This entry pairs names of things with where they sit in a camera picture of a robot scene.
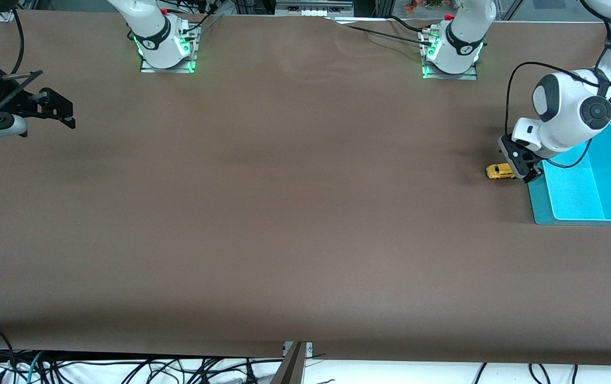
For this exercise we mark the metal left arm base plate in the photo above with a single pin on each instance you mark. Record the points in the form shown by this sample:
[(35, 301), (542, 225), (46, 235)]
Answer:
[(444, 76)]

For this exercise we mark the yellow beetle toy car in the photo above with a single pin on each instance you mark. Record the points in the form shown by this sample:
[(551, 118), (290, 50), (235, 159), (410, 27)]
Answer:
[(499, 171)]

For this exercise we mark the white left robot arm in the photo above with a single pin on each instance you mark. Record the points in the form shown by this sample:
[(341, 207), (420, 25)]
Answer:
[(566, 112)]

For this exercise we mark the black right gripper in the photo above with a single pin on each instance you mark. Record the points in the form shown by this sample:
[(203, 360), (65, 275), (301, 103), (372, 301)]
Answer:
[(26, 104)]

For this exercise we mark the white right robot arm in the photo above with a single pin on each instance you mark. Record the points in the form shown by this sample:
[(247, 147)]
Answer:
[(153, 32)]

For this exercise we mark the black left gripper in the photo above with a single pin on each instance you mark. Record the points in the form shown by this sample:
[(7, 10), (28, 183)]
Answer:
[(520, 158)]

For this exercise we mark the grey power strip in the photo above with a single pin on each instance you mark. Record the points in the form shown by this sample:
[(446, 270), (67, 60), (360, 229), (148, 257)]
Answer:
[(313, 7)]

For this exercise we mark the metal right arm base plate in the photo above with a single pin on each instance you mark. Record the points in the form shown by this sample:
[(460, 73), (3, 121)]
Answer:
[(169, 68)]

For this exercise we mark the aluminium frame post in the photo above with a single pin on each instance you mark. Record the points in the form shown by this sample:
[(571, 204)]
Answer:
[(385, 8)]

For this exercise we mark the turquoise plastic bin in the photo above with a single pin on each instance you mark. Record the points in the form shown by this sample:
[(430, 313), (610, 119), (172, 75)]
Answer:
[(588, 186)]

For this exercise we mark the metal table bracket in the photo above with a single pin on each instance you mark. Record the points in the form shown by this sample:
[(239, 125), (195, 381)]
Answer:
[(292, 365)]

